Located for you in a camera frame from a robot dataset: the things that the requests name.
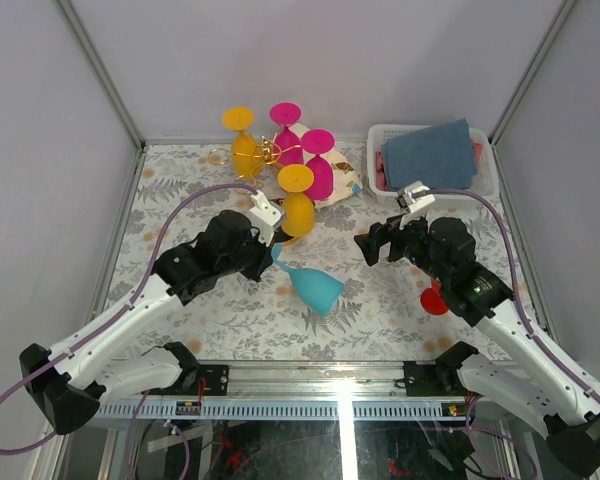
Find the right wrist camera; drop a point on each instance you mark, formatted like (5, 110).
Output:
(414, 200)

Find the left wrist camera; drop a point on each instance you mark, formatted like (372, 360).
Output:
(265, 216)

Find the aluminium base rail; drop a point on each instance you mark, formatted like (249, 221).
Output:
(310, 377)

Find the yellow wine glass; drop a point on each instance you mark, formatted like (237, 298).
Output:
(244, 149)
(299, 220)

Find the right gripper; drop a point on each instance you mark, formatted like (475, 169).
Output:
(388, 232)

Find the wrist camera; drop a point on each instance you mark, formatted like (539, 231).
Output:
(265, 216)
(414, 200)

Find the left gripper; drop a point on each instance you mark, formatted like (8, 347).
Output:
(266, 259)

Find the red wine glass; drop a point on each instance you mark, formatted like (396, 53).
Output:
(432, 301)

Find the blue folded towel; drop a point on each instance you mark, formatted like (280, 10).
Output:
(440, 156)

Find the teal wine glass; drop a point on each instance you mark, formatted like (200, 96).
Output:
(318, 290)

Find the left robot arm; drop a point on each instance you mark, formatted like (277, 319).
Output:
(178, 276)

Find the white plastic basket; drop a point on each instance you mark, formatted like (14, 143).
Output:
(484, 183)

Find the magenta wine glass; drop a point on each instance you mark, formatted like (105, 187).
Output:
(287, 143)
(319, 142)

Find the gold wine glass rack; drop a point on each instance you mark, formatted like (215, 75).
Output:
(265, 153)

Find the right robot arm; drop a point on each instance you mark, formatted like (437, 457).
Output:
(560, 401)

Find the pink folded cloth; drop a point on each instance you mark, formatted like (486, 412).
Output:
(380, 175)

